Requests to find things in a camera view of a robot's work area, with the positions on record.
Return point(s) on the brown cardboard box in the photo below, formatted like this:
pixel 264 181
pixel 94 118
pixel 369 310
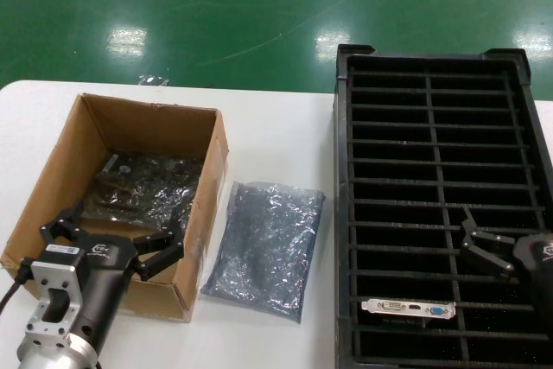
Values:
pixel 34 213

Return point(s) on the flat blue-grey antistatic bag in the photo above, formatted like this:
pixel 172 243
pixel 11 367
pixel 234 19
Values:
pixel 263 256

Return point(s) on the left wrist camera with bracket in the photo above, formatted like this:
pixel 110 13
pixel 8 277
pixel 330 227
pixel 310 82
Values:
pixel 52 282

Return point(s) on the graphics card with silver bracket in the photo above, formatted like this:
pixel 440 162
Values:
pixel 129 187
pixel 410 309

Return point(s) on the black slotted container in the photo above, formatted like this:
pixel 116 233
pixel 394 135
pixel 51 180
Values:
pixel 342 179

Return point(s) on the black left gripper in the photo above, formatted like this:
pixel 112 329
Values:
pixel 103 282

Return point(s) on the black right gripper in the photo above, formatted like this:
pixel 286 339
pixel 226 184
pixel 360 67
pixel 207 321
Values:
pixel 540 265

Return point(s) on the shiny plastic scrap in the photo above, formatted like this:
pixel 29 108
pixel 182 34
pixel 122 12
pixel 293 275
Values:
pixel 153 80

